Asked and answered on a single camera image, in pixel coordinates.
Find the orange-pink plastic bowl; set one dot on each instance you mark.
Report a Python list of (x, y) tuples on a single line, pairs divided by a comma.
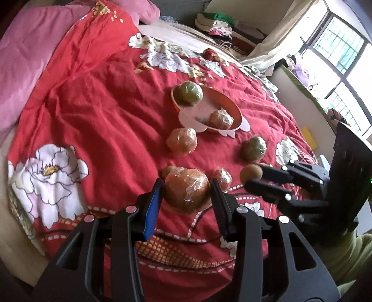
[(216, 98)]

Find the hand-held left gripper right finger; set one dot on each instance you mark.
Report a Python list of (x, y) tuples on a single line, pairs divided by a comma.
[(220, 209)]

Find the red floral duvet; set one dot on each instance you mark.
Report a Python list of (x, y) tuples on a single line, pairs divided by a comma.
[(116, 116)]

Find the plastic-wrapped green fruit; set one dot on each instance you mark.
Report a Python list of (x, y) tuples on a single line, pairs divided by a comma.
[(254, 148), (189, 93)]

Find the green-trimmed beige panel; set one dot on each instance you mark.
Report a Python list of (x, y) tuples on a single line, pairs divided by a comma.
[(296, 87)]

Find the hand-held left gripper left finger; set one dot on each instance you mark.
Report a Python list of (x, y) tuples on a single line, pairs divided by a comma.
[(151, 209)]

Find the window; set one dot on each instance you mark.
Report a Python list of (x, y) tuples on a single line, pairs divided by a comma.
[(340, 58)]

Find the yellow object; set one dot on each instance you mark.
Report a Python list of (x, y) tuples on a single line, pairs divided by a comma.
[(308, 136)]

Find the pile of folded clothes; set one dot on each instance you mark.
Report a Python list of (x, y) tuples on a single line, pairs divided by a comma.
[(223, 29)]

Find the pink pillow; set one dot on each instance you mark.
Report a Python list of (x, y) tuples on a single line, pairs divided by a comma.
[(29, 58), (139, 10)]

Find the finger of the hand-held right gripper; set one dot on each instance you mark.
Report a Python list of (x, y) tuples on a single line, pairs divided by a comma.
[(270, 191), (273, 172)]

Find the large plastic-wrapped orange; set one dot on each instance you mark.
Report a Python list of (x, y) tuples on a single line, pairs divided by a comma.
[(186, 188)]

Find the brown kiwi fruit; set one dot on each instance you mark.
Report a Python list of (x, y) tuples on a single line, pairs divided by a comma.
[(250, 173)]

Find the grey headboard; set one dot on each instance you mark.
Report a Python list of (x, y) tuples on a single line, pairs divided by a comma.
[(180, 7)]

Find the grey-white blanket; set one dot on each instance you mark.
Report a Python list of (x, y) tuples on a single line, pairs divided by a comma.
[(180, 34)]

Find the cream cloth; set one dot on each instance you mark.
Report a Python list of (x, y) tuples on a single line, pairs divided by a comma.
[(279, 37)]

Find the person's green clothing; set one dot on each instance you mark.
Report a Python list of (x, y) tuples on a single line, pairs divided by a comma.
[(348, 261)]

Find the purple garment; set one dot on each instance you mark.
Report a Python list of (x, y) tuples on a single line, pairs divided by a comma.
[(300, 69)]

